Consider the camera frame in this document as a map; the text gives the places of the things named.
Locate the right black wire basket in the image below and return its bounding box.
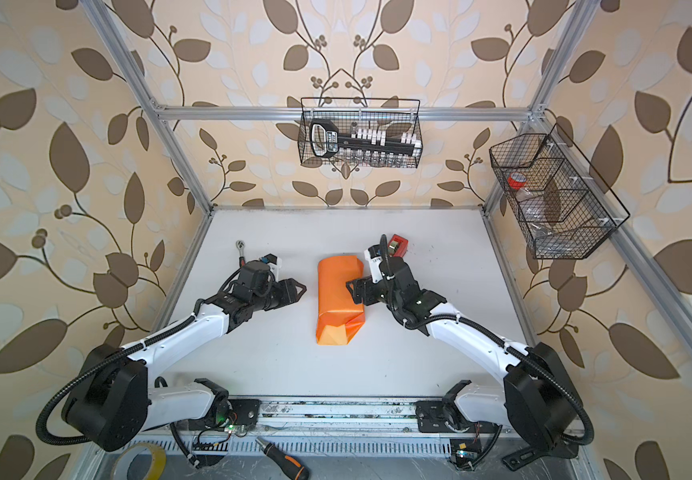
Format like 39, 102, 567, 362
489, 124, 630, 260

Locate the black wire basket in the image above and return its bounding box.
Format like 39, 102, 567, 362
298, 95, 424, 169
489, 124, 630, 260

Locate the back black wire basket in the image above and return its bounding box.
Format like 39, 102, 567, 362
298, 95, 424, 169

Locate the orange black screwdriver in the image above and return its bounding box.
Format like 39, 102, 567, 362
255, 437, 311, 480

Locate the red handled ratchet wrench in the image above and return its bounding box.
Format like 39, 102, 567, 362
236, 240, 246, 267

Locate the black socket set holder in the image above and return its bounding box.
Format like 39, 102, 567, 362
308, 120, 423, 159

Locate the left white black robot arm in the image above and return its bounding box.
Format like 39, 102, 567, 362
35, 254, 307, 469

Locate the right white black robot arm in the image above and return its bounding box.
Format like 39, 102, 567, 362
346, 238, 595, 471

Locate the red tape dispenser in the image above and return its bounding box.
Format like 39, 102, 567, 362
388, 234, 409, 258

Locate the yellowish packing tape roll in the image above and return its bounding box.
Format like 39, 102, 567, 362
110, 442, 168, 480

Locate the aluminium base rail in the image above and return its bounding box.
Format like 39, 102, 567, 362
88, 395, 587, 438

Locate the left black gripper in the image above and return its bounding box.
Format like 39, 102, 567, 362
251, 277, 309, 314

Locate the red cap plastic bottle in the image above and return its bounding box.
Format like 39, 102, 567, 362
507, 172, 552, 233

